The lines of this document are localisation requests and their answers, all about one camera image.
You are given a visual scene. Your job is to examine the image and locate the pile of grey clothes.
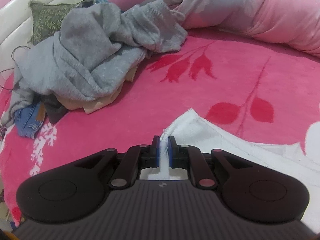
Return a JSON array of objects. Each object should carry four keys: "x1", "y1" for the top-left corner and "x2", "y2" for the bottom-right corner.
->
[{"x1": 0, "y1": 0, "x2": 188, "y2": 128}]

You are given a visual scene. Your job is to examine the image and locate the pink floral bed blanket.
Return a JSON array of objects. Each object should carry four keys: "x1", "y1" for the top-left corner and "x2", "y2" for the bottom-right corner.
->
[{"x1": 0, "y1": 27, "x2": 320, "y2": 230}]

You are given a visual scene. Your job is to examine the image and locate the dark plaid garment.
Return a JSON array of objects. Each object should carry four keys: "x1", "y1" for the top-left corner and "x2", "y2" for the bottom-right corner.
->
[{"x1": 77, "y1": 0, "x2": 98, "y2": 9}]

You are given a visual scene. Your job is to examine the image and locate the pink floral quilt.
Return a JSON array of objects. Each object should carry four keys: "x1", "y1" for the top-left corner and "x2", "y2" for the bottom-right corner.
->
[{"x1": 85, "y1": 0, "x2": 320, "y2": 60}]

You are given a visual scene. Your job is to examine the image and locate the beige garment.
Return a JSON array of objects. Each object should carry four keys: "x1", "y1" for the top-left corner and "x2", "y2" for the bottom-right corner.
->
[{"x1": 56, "y1": 65, "x2": 140, "y2": 115}]

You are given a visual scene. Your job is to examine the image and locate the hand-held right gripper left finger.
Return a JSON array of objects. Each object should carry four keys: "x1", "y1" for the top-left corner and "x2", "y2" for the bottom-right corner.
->
[{"x1": 75, "y1": 135, "x2": 160, "y2": 188}]

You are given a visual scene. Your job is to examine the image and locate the pink white headboard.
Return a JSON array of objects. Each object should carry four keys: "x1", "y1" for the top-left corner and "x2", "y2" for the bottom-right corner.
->
[{"x1": 0, "y1": 0, "x2": 100, "y2": 65}]

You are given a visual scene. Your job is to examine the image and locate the green patterned pillow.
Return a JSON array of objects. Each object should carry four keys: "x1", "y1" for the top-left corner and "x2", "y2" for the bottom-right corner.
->
[{"x1": 29, "y1": 0, "x2": 100, "y2": 46}]

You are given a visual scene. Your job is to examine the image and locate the white sweatshirt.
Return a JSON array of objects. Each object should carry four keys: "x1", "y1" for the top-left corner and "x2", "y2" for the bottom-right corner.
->
[{"x1": 139, "y1": 108, "x2": 320, "y2": 230}]

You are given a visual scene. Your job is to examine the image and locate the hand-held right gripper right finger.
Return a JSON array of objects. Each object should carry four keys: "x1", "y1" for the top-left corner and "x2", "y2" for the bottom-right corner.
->
[{"x1": 168, "y1": 135, "x2": 253, "y2": 189}]

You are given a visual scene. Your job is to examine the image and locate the blue jeans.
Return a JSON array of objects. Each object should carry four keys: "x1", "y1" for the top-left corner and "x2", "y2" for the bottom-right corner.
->
[{"x1": 14, "y1": 102, "x2": 47, "y2": 139}]

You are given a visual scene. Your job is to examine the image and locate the dark grey garment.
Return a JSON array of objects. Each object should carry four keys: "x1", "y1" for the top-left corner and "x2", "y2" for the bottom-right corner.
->
[{"x1": 41, "y1": 96, "x2": 68, "y2": 125}]

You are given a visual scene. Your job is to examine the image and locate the thin black cable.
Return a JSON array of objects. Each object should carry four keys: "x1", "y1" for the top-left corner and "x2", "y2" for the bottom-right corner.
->
[{"x1": 0, "y1": 45, "x2": 30, "y2": 90}]

